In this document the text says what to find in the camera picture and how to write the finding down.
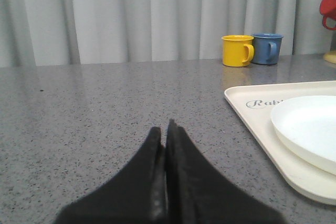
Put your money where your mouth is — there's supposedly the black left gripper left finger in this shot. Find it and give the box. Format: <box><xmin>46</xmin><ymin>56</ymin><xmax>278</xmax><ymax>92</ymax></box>
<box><xmin>55</xmin><ymin>127</ymin><xmax>167</xmax><ymax>223</ymax></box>

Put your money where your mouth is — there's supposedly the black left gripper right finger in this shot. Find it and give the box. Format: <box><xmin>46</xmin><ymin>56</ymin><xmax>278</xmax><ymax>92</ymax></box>
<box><xmin>166</xmin><ymin>120</ymin><xmax>286</xmax><ymax>223</ymax></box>

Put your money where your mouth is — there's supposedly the white round plate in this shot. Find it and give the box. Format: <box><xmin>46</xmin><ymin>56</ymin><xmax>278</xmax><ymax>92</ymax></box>
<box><xmin>270</xmin><ymin>95</ymin><xmax>335</xmax><ymax>175</ymax></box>

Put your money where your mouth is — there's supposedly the cream rabbit serving tray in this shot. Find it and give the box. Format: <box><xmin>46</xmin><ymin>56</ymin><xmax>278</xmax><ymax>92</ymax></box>
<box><xmin>224</xmin><ymin>81</ymin><xmax>335</xmax><ymax>205</ymax></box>

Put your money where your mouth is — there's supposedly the yellow enamel mug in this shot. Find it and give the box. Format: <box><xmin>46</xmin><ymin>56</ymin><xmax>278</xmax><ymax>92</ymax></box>
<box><xmin>222</xmin><ymin>35</ymin><xmax>255</xmax><ymax>67</ymax></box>

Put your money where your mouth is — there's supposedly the blue enamel mug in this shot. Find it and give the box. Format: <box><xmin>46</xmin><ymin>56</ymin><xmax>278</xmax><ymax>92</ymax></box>
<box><xmin>251</xmin><ymin>33</ymin><xmax>283</xmax><ymax>65</ymax></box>

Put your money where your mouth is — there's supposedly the wooden mug tree stand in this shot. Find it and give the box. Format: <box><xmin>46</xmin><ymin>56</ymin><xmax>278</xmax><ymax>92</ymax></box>
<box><xmin>323</xmin><ymin>50</ymin><xmax>336</xmax><ymax>64</ymax></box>

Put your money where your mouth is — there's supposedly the grey pleated curtain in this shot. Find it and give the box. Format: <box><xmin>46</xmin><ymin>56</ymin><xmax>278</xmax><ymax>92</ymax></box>
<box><xmin>1</xmin><ymin>0</ymin><xmax>335</xmax><ymax>67</ymax></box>

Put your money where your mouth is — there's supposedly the red enamel mug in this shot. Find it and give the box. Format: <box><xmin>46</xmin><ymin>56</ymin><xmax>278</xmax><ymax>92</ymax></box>
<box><xmin>319</xmin><ymin>0</ymin><xmax>335</xmax><ymax>30</ymax></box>

